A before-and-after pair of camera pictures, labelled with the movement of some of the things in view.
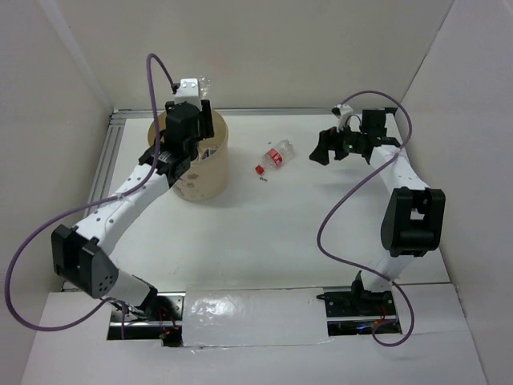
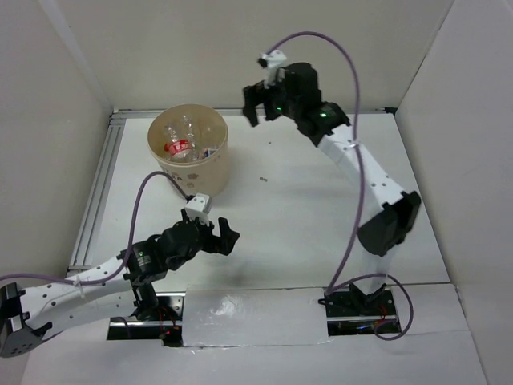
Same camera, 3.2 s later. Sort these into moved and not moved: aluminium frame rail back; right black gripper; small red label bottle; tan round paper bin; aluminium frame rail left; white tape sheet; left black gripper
Moved: small red label bottle; right black gripper; left black gripper
Not moved: tan round paper bin; aluminium frame rail back; white tape sheet; aluminium frame rail left
